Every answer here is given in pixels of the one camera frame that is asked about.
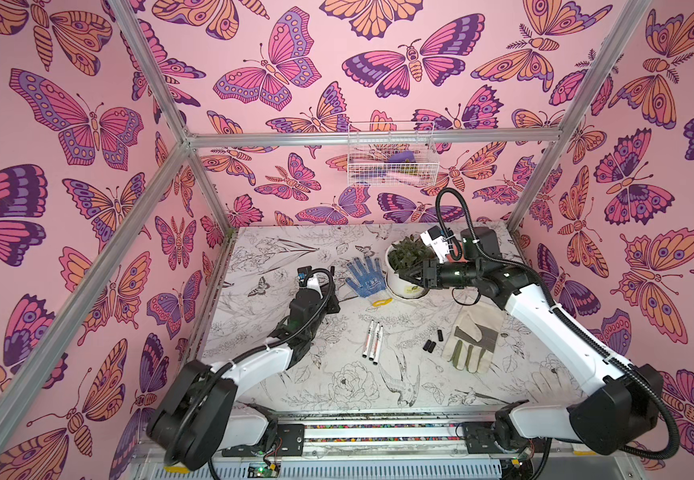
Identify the white marker pen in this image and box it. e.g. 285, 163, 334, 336
362, 320, 376, 358
363, 321, 380, 360
369, 325, 384, 365

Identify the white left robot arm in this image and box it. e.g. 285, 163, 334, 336
146, 267, 340, 471

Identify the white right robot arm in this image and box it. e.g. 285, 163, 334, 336
399, 212, 680, 460

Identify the white potted green plant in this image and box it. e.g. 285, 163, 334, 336
385, 235, 437, 300

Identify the blue dotted knit glove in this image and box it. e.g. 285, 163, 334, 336
346, 257, 387, 298

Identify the beige leather work glove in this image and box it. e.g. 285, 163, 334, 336
442, 305, 505, 375

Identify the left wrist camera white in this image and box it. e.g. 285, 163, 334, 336
297, 266, 323, 298

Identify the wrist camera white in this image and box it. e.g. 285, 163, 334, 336
297, 266, 323, 298
420, 226, 463, 263

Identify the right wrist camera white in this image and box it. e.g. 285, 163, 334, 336
420, 226, 463, 263

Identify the white wire wall basket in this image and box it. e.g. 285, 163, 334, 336
345, 128, 440, 189

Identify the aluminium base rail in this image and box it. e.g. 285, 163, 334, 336
124, 412, 647, 479

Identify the aluminium frame horizontal bar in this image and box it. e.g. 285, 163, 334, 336
189, 128, 562, 148

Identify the aluminium frame post left rear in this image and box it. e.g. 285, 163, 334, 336
109, 1, 232, 232

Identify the aluminium frame post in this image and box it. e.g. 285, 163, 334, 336
507, 0, 651, 233
109, 1, 232, 232

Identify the aluminium frame post right rear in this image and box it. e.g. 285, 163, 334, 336
507, 0, 651, 233

